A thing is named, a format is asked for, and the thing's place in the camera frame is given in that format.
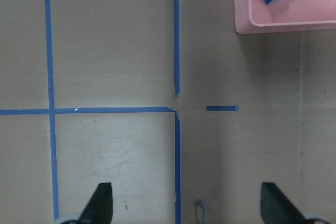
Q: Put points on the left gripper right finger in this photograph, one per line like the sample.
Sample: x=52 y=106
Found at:
x=276 y=208

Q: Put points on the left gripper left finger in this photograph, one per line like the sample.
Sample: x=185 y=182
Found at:
x=99 y=208

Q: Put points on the pink plastic box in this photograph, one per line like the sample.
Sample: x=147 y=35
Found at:
x=257 y=17

